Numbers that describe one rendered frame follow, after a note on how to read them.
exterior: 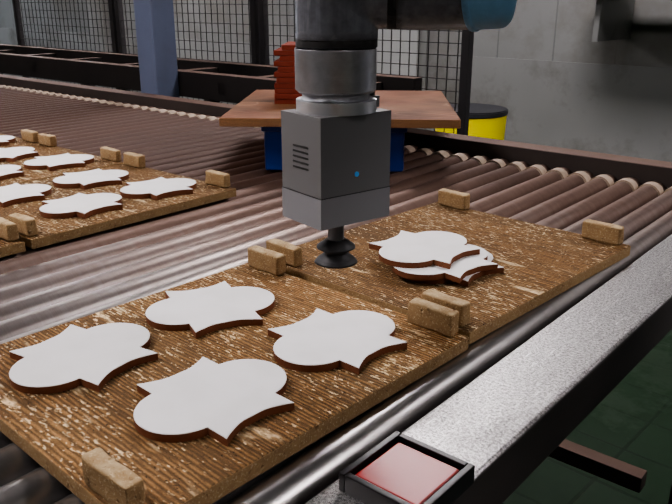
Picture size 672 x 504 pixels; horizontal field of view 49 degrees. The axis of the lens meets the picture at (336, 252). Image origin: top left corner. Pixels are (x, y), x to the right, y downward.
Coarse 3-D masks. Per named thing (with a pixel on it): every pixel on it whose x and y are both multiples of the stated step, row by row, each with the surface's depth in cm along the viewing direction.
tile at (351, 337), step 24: (360, 312) 82; (288, 336) 76; (312, 336) 76; (336, 336) 76; (360, 336) 76; (384, 336) 76; (288, 360) 71; (312, 360) 71; (336, 360) 71; (360, 360) 71
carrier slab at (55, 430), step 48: (192, 288) 91; (288, 288) 91; (48, 336) 78; (192, 336) 78; (240, 336) 78; (432, 336) 78; (0, 384) 68; (288, 384) 68; (336, 384) 68; (384, 384) 68; (48, 432) 61; (96, 432) 61; (240, 432) 61; (288, 432) 61; (144, 480) 55; (192, 480) 55; (240, 480) 56
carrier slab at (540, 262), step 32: (384, 224) 117; (416, 224) 117; (448, 224) 117; (480, 224) 117; (512, 224) 117; (512, 256) 102; (544, 256) 102; (576, 256) 102; (608, 256) 102; (352, 288) 91; (384, 288) 91; (416, 288) 91; (448, 288) 91; (480, 288) 91; (512, 288) 91; (544, 288) 91; (480, 320) 82; (512, 320) 86
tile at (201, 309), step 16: (208, 288) 89; (224, 288) 89; (240, 288) 89; (256, 288) 89; (160, 304) 84; (176, 304) 84; (192, 304) 84; (208, 304) 84; (224, 304) 84; (240, 304) 84; (256, 304) 84; (272, 304) 85; (160, 320) 80; (176, 320) 80; (192, 320) 80; (208, 320) 80; (224, 320) 80; (240, 320) 80; (256, 320) 80
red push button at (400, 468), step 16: (400, 448) 60; (384, 464) 58; (400, 464) 58; (416, 464) 58; (432, 464) 58; (368, 480) 56; (384, 480) 56; (400, 480) 56; (416, 480) 56; (432, 480) 56; (448, 480) 56; (400, 496) 54; (416, 496) 54
